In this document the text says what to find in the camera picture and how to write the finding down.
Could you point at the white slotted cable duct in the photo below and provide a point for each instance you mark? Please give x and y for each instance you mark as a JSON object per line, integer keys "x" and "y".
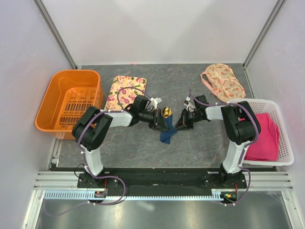
{"x": 95, "y": 195}

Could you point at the pink cloth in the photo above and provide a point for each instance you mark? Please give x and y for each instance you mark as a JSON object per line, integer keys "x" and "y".
{"x": 267, "y": 146}

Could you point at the white perforated plastic basket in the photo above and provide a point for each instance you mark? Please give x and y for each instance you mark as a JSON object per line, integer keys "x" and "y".
{"x": 260, "y": 106}

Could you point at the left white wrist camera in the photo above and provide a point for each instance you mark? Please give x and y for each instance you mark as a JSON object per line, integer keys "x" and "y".
{"x": 155, "y": 102}

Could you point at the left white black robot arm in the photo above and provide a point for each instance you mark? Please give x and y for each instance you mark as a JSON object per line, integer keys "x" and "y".
{"x": 92, "y": 128}

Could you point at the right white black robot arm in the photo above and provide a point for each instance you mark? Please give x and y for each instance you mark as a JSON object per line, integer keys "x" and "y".
{"x": 240, "y": 123}

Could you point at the gold spoon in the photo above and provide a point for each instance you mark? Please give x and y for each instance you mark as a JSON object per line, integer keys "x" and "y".
{"x": 167, "y": 112}

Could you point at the orange plastic basin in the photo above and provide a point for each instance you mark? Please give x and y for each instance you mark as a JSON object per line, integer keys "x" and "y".
{"x": 69, "y": 94}

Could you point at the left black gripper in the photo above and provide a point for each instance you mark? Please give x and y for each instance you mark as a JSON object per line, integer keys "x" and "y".
{"x": 157, "y": 119}

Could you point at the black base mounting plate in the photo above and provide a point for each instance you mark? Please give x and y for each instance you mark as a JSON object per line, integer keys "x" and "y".
{"x": 165, "y": 181}

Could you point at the dark blue paper napkin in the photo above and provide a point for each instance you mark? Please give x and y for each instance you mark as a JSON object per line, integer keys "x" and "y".
{"x": 165, "y": 136}

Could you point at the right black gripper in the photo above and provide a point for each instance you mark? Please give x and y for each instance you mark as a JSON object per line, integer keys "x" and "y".
{"x": 183, "y": 121}

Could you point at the floral rectangular tray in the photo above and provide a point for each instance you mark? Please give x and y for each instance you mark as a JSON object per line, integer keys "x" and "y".
{"x": 126, "y": 96}

